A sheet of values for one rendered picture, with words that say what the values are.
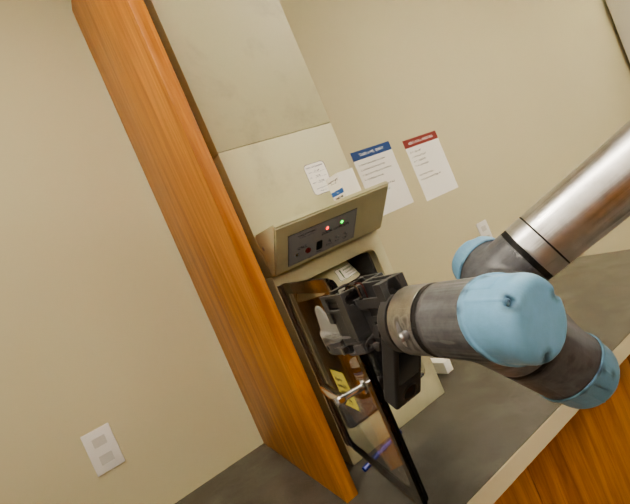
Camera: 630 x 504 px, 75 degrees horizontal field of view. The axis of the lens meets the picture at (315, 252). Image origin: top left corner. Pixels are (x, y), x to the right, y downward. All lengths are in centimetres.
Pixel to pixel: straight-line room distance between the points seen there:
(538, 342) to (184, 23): 97
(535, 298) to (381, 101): 157
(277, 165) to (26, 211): 70
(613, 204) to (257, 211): 67
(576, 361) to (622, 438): 85
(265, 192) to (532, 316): 72
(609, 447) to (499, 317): 92
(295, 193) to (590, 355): 72
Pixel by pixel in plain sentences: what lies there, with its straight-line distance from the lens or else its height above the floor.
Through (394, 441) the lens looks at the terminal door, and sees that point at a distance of 72.
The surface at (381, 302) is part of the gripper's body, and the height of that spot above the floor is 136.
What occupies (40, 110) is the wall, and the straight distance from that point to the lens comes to 144.
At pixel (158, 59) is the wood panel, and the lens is 93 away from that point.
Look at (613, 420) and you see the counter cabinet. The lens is 125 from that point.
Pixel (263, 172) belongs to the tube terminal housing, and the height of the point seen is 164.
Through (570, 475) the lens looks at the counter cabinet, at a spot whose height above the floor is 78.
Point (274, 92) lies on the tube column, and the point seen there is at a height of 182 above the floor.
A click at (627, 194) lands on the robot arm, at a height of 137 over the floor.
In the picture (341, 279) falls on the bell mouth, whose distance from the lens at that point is 103.
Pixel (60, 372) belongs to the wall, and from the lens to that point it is 131.
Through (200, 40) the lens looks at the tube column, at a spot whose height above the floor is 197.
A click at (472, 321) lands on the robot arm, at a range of 36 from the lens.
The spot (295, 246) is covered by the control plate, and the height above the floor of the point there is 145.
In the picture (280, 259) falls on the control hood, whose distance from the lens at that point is 89.
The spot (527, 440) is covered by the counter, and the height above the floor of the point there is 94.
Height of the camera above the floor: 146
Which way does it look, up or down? 2 degrees down
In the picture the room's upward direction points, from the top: 23 degrees counter-clockwise
